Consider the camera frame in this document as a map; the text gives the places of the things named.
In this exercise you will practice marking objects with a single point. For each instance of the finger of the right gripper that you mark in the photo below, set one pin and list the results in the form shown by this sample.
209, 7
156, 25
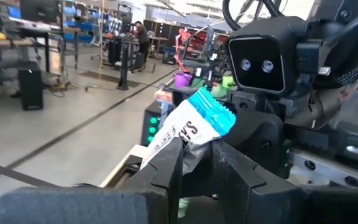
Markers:
259, 146

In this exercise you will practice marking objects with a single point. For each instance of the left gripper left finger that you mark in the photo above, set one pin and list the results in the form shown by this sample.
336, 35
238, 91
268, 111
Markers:
104, 205

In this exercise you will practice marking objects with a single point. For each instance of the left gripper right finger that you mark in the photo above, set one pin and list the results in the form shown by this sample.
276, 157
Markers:
291, 205

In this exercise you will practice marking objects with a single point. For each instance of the white blue Hershey's bar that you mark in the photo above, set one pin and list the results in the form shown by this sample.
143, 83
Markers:
191, 124

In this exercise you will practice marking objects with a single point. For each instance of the purple plastic bucket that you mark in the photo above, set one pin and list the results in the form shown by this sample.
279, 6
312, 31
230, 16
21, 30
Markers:
182, 80

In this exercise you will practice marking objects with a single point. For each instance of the computer tower green lights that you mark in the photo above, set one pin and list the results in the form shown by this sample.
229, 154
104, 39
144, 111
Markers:
151, 112

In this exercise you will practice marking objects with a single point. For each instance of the black pole stand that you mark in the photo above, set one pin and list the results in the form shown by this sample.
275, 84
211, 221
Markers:
124, 68

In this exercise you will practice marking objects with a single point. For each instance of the black floor cabinet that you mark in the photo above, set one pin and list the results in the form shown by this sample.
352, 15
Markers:
30, 87

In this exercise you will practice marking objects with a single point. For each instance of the person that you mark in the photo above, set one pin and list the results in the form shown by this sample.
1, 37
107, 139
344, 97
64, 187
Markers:
141, 37
116, 25

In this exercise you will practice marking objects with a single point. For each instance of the shelving with blue bins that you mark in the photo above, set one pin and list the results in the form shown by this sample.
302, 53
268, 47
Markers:
82, 26

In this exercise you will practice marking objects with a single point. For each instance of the cluttered workbench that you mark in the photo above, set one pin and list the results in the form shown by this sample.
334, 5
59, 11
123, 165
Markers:
17, 40

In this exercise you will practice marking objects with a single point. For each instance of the black monitor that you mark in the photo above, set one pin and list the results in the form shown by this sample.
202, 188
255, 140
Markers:
39, 11

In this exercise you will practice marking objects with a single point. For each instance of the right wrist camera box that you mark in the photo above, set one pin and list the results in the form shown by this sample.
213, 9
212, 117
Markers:
256, 62

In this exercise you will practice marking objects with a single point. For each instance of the red machine frame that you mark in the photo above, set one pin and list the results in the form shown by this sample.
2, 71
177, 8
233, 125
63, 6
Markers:
182, 34

